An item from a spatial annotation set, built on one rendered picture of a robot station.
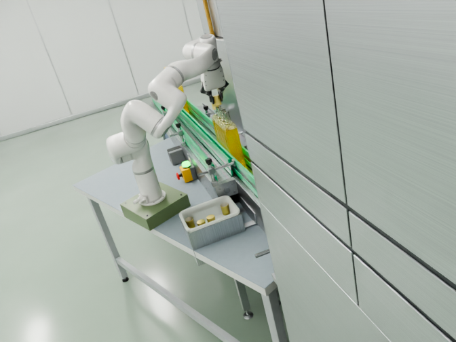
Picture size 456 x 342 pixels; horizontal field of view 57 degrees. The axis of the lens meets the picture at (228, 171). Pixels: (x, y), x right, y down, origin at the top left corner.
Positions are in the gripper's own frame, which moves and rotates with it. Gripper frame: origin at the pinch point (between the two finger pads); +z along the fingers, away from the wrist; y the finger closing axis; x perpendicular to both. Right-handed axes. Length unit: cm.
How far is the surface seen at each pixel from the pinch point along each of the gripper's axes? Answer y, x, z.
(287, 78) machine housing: 24, 117, -68
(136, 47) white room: -33, -544, 180
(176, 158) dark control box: 20, -33, 49
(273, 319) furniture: 17, 86, 42
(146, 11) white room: -67, -557, 131
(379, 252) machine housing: 25, 137, -56
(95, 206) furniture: 73, -46, 74
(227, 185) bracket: 10.2, 31.1, 24.2
